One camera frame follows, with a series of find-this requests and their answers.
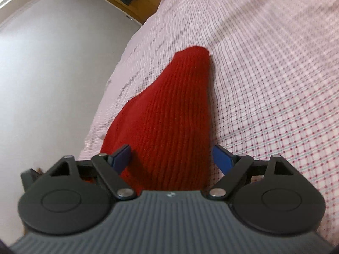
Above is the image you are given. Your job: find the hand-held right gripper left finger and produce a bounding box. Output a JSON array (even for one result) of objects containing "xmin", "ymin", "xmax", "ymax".
[{"xmin": 40, "ymin": 144, "xmax": 135, "ymax": 200}]

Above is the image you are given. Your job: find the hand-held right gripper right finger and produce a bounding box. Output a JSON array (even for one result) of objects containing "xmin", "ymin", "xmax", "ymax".
[{"xmin": 208, "ymin": 144, "xmax": 300, "ymax": 200}]

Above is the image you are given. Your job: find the red knit cardigan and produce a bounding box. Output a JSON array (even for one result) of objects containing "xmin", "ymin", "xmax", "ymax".
[{"xmin": 79, "ymin": 46, "xmax": 221, "ymax": 191}]

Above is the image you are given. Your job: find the pink checked bed sheet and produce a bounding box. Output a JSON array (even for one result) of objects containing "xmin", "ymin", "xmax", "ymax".
[{"xmin": 83, "ymin": 0, "xmax": 339, "ymax": 244}]

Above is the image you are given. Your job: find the wooden wardrobe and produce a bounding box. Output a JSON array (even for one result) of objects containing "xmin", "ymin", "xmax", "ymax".
[{"xmin": 58, "ymin": 0, "xmax": 192, "ymax": 26}]

